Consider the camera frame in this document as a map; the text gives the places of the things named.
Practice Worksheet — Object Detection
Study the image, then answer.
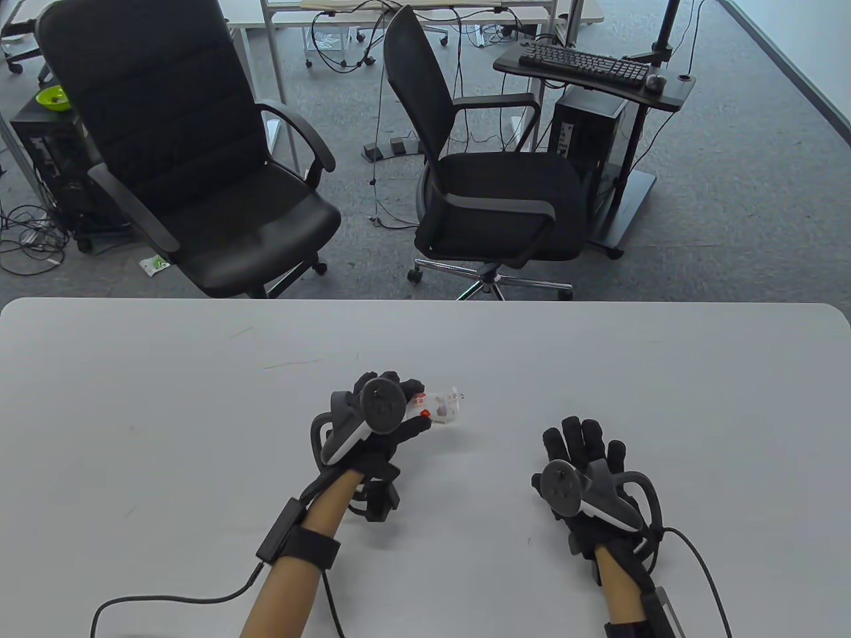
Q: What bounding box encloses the black computer tower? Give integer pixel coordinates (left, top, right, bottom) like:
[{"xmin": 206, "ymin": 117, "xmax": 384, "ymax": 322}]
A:
[
  {"xmin": 10, "ymin": 100, "xmax": 130, "ymax": 253},
  {"xmin": 549, "ymin": 86, "xmax": 629, "ymax": 200}
]

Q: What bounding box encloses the black rolling workstation cart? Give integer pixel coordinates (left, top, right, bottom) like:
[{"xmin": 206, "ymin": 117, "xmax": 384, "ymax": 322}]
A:
[{"xmin": 493, "ymin": 41, "xmax": 697, "ymax": 260}]

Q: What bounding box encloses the person's right hand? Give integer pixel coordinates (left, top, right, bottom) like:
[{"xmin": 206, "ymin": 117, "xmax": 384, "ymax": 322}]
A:
[{"xmin": 532, "ymin": 417, "xmax": 662, "ymax": 572}]

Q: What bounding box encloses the black grey left hand tracker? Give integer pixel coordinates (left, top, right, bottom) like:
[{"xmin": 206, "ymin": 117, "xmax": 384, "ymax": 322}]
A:
[{"xmin": 311, "ymin": 377, "xmax": 406, "ymax": 469}]

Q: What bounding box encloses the black mesh office chair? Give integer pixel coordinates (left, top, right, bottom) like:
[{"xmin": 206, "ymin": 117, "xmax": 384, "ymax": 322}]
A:
[{"xmin": 384, "ymin": 5, "xmax": 589, "ymax": 301}]

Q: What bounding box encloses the black keyboard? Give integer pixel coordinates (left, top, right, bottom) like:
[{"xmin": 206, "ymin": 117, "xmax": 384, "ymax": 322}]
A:
[{"xmin": 519, "ymin": 41, "xmax": 651, "ymax": 89}]

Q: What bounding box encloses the person's left hand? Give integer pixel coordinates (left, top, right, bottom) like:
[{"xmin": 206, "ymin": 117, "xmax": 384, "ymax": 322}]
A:
[{"xmin": 311, "ymin": 372, "xmax": 429, "ymax": 492}]

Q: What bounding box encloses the black grey hand tracker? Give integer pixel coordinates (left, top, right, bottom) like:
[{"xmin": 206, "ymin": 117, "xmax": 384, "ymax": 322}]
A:
[
  {"xmin": 540, "ymin": 455, "xmax": 662, "ymax": 532},
  {"xmin": 311, "ymin": 377, "xmax": 406, "ymax": 469}
]

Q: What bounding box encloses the tangle of floor cables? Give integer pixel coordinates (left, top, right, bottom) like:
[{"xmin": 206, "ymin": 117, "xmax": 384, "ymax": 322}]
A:
[{"xmin": 0, "ymin": 203, "xmax": 70, "ymax": 274}]

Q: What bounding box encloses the black left armband box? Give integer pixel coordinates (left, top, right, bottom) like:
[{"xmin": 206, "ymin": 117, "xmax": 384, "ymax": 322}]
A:
[{"xmin": 256, "ymin": 498, "xmax": 341, "ymax": 569}]

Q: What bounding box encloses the white frame desk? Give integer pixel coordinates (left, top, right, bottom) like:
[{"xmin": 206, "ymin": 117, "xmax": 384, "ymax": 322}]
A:
[{"xmin": 219, "ymin": 0, "xmax": 606, "ymax": 104}]

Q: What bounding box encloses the black leather office chair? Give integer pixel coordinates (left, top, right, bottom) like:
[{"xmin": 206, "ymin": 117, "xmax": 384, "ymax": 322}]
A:
[{"xmin": 37, "ymin": 0, "xmax": 342, "ymax": 298}]

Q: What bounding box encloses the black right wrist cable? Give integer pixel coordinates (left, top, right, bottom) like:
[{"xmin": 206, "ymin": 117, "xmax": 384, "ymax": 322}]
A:
[{"xmin": 665, "ymin": 528, "xmax": 732, "ymax": 638}]

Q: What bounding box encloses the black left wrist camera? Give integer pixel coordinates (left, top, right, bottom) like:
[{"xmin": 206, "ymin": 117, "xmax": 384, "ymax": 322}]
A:
[{"xmin": 362, "ymin": 478, "xmax": 400, "ymax": 522}]

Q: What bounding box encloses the black grey right hand tracker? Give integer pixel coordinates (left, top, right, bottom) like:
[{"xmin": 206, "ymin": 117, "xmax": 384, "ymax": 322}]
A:
[{"xmin": 540, "ymin": 455, "xmax": 662, "ymax": 532}]

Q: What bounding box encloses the black swivel chair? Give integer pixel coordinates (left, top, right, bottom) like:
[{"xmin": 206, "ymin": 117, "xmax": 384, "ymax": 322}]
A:
[{"xmin": 0, "ymin": 0, "xmax": 47, "ymax": 75}]

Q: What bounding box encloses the grey power strip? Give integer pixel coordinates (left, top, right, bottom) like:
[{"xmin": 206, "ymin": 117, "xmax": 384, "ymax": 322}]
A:
[{"xmin": 362, "ymin": 136, "xmax": 423, "ymax": 162}]

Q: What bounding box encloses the person's left forearm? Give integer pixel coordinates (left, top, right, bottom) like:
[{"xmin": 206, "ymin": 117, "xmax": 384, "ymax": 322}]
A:
[{"xmin": 239, "ymin": 469, "xmax": 363, "ymax": 638}]

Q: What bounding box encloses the black monitor pole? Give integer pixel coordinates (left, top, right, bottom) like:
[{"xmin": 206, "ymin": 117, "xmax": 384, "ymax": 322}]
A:
[{"xmin": 625, "ymin": 0, "xmax": 682, "ymax": 67}]

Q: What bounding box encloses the black hanging cable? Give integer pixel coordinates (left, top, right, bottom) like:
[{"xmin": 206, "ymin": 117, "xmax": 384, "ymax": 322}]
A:
[{"xmin": 369, "ymin": 13, "xmax": 420, "ymax": 230}]

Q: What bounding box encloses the person's right forearm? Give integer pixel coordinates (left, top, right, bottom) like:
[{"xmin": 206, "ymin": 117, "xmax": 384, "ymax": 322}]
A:
[{"xmin": 594, "ymin": 545, "xmax": 649, "ymax": 638}]

